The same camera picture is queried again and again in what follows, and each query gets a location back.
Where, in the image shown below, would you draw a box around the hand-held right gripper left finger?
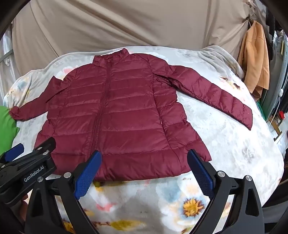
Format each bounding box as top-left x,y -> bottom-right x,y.
24,150 -> 103,234

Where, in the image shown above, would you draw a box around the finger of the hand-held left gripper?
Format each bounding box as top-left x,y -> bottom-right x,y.
0,143 -> 25,163
0,137 -> 57,172

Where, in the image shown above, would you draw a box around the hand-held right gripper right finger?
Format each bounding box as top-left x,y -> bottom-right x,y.
187,149 -> 265,234

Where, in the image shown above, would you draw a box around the maroon puffer jacket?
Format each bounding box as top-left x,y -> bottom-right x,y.
9,48 -> 253,182

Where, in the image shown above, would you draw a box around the dark hanging clothes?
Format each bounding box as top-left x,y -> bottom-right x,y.
264,0 -> 288,60

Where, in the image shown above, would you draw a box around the person's left hand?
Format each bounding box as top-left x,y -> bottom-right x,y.
14,193 -> 30,220

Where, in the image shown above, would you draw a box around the green cloth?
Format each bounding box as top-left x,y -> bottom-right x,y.
0,105 -> 21,156

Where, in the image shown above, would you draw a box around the floral fleece blanket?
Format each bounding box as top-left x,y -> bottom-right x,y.
2,45 -> 284,234

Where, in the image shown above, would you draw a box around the orange hanging garment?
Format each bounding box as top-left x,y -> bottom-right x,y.
237,21 -> 270,96

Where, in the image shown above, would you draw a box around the beige curtain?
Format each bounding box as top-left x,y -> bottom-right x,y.
11,0 -> 256,71

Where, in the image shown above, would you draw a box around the white cable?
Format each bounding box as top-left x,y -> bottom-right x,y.
269,89 -> 284,129

